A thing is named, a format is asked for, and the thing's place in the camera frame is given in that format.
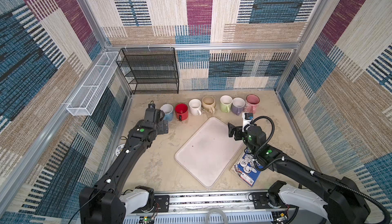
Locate white plastic tray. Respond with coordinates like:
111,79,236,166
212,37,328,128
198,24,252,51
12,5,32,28
175,117,243,188

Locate white wire mesh basket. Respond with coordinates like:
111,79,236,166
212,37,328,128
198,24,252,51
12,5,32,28
66,52,119,116

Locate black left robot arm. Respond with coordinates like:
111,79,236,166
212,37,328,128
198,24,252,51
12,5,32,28
79,102,168,224

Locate white mug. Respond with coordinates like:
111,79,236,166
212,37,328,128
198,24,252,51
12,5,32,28
188,99,202,116

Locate pink cartoon mug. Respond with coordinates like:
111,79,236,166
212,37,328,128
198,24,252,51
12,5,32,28
244,94,260,114

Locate light blue mug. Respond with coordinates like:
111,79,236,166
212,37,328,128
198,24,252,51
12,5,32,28
160,104,174,122

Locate black wire mesh shelf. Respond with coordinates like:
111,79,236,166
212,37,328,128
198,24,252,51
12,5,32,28
116,47,179,95

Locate light green mug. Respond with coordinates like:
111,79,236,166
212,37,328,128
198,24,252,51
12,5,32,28
220,95,233,113

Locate green lidded round tin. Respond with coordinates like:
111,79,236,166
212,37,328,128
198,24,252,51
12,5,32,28
115,144,125,157

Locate blue snack package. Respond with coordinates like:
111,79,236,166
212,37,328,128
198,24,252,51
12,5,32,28
232,153,260,187

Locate red mug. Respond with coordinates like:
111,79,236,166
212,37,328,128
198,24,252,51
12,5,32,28
175,103,188,121

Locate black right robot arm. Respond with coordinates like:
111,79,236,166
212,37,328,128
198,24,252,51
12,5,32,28
228,113,391,224

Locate beige speckled ceramic mug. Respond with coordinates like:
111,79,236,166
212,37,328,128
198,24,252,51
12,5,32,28
202,96,215,114

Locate lavender purple mug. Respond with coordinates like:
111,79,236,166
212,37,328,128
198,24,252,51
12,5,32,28
231,97,246,116

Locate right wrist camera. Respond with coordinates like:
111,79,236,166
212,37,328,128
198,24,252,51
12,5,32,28
242,112,253,132

